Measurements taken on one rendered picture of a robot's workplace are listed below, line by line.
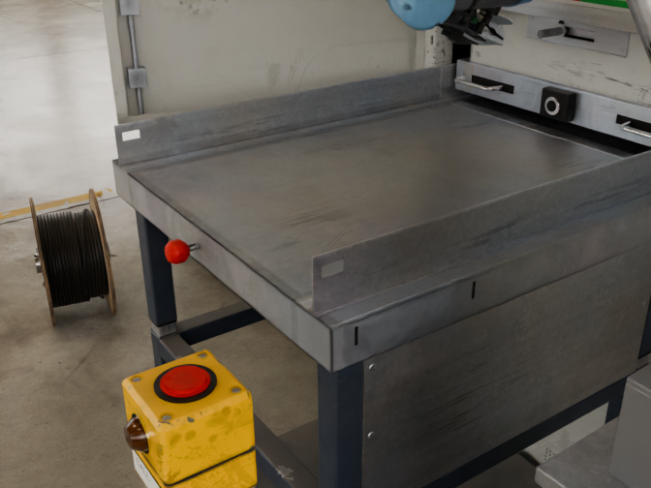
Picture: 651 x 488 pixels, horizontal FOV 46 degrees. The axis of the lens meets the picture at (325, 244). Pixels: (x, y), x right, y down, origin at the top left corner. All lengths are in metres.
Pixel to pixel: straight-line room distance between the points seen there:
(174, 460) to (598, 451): 0.42
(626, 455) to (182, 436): 0.41
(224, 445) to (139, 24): 1.00
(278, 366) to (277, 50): 1.00
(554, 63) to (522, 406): 0.62
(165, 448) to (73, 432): 1.49
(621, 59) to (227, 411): 0.96
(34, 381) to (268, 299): 1.48
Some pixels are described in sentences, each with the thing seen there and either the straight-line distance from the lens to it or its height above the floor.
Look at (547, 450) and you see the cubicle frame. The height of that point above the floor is 0.20.
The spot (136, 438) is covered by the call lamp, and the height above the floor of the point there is 0.88.
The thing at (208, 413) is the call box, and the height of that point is 0.90.
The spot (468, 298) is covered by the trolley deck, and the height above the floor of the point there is 0.82.
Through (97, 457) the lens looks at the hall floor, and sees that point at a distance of 2.00.
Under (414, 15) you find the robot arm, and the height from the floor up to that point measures 1.10.
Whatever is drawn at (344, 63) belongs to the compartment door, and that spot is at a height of 0.92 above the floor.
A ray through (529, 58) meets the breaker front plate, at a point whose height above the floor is 0.96.
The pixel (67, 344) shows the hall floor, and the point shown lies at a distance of 2.45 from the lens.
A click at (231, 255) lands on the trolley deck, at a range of 0.96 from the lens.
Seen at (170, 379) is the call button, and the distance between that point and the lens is 0.63.
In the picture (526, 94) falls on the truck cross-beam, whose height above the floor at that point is 0.89.
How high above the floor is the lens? 1.27
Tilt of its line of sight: 26 degrees down
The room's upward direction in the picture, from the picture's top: 1 degrees counter-clockwise
